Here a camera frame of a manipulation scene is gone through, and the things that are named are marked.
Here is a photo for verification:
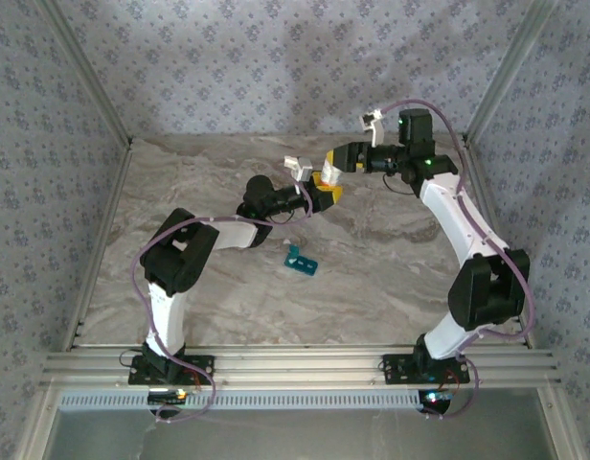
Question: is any white pill bottle orange label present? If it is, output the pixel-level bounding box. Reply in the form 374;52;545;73
320;160;345;189

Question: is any teal weekly pill organizer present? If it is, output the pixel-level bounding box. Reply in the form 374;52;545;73
283;243;321;278

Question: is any left controller board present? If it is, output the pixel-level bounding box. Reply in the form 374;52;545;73
147;388;189;406

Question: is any controller board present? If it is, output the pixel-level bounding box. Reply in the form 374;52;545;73
419;390;454;413
147;388;189;406

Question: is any right controller board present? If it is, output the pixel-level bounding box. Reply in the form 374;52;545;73
419;390;454;413

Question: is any aluminium side rail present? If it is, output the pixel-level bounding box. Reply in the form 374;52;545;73
460;136;538;349
62;138;136;354

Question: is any aluminium corner post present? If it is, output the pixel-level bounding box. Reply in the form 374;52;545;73
462;0;562;145
35;0;136;148

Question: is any aluminium frame beam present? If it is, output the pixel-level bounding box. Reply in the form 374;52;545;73
38;345;562;390

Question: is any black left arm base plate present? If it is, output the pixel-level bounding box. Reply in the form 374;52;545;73
127;354;216;387

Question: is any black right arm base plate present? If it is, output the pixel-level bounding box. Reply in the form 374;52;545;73
381;353;471;385

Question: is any grey slotted cable duct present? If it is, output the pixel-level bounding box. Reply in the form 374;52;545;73
57;388;450;412

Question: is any aluminium frame leg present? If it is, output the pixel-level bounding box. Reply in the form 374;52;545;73
536;382;581;460
11;387;61;460

